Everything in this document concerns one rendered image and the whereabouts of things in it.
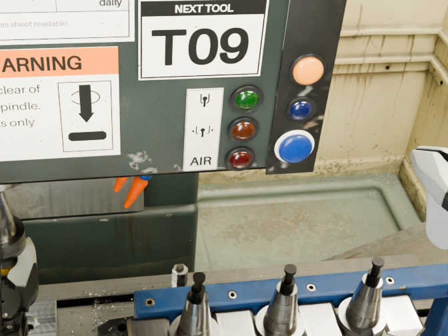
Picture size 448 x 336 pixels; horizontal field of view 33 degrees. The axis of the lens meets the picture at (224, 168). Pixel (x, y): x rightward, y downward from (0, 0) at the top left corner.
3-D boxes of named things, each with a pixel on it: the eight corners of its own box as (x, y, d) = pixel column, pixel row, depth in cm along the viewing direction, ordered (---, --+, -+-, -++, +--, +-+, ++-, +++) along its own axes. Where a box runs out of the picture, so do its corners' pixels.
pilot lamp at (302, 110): (312, 121, 64) (316, 101, 63) (287, 123, 64) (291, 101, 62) (310, 117, 64) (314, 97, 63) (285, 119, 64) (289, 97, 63)
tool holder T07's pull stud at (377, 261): (377, 275, 93) (383, 255, 91) (381, 285, 92) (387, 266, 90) (364, 275, 93) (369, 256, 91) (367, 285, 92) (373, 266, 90)
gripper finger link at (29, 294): (13, 267, 95) (-13, 321, 89) (11, 257, 94) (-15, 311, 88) (48, 273, 95) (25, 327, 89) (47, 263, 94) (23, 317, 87)
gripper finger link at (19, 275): (30, 262, 102) (5, 315, 95) (25, 231, 98) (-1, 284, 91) (52, 265, 102) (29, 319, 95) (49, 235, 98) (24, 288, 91)
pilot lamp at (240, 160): (251, 170, 66) (254, 151, 65) (227, 172, 66) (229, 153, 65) (250, 166, 67) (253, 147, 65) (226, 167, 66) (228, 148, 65)
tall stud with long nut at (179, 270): (186, 319, 135) (189, 271, 127) (171, 321, 135) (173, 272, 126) (184, 307, 137) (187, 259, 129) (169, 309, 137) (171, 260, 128)
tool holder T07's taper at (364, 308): (375, 301, 99) (385, 267, 95) (383, 328, 96) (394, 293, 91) (342, 302, 98) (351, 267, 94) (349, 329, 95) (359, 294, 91)
